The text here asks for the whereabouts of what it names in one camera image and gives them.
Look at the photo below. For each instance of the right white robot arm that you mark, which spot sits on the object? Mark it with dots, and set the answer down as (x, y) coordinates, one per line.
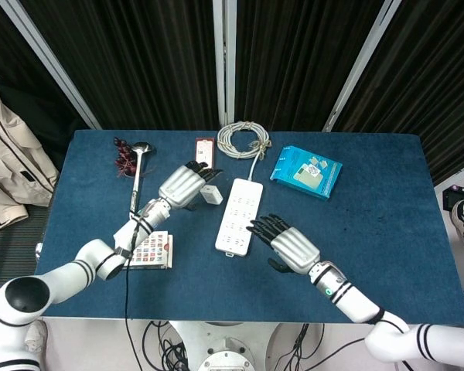
(355, 301)

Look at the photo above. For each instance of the white power strip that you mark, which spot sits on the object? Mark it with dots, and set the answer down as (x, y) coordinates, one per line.
(239, 216)

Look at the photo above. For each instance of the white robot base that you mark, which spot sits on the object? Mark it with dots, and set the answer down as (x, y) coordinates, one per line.
(224, 348)

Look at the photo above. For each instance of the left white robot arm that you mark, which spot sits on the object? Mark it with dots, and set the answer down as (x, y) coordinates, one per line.
(81, 263)

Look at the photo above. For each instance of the beige jacket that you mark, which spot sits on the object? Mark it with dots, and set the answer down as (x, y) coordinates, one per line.
(11, 162)

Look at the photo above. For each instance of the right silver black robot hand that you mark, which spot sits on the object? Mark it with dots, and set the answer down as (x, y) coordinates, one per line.
(295, 251)

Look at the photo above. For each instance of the dark pleated curtain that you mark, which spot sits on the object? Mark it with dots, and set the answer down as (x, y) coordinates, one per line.
(147, 58)

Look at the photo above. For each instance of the artificial red grape bunch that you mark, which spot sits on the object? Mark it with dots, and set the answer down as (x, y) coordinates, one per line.
(121, 160)

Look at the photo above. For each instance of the small red card box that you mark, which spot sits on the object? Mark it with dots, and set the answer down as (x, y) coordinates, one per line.
(203, 148)

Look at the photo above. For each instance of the white picture card box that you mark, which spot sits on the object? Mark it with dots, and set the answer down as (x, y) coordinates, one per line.
(154, 249)

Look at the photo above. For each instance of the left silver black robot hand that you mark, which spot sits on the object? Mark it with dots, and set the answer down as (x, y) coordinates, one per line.
(179, 187)

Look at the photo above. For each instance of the white frame post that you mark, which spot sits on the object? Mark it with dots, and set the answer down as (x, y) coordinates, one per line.
(224, 58)
(361, 65)
(50, 65)

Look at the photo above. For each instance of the blue table cloth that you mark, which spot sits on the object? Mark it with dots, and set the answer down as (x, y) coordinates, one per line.
(216, 290)

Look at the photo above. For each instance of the white charger adapter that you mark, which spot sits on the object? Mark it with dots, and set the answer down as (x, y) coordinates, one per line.
(212, 195)

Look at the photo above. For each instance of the blue cardboard box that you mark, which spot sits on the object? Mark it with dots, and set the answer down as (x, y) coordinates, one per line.
(305, 174)

